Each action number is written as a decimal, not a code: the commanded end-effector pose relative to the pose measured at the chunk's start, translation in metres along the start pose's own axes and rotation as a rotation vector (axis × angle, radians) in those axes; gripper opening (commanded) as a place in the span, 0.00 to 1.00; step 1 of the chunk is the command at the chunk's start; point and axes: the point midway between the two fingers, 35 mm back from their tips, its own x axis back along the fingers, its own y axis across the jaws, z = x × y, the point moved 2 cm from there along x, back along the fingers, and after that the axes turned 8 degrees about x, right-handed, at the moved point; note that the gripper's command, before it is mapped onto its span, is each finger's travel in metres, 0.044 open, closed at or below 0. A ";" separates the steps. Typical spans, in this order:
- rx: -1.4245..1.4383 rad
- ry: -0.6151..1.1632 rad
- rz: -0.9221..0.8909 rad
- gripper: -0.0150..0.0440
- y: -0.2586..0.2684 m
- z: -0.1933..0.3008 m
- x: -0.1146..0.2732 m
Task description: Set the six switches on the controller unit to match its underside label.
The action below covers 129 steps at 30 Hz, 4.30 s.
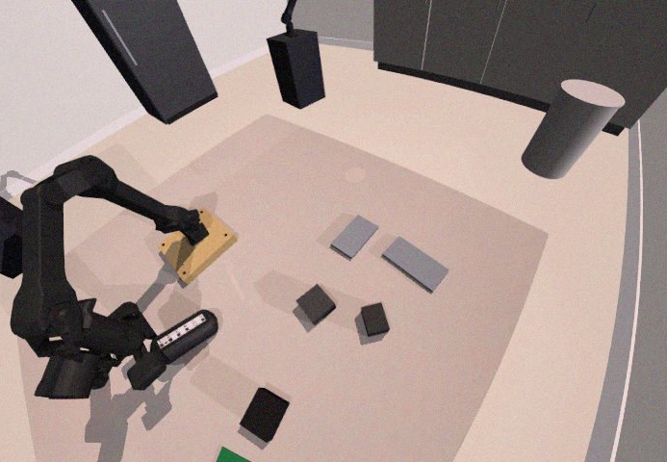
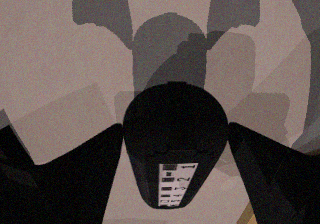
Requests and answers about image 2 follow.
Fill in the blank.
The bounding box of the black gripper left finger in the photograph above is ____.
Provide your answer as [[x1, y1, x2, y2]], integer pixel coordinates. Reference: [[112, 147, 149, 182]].
[[0, 123, 123, 224]]

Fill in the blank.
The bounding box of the dark grey switch panel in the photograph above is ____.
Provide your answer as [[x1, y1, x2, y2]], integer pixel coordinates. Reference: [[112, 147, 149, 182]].
[[123, 81, 229, 209]]

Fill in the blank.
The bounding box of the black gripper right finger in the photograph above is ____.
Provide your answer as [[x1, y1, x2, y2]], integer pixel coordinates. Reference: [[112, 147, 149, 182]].
[[228, 123, 320, 224]]

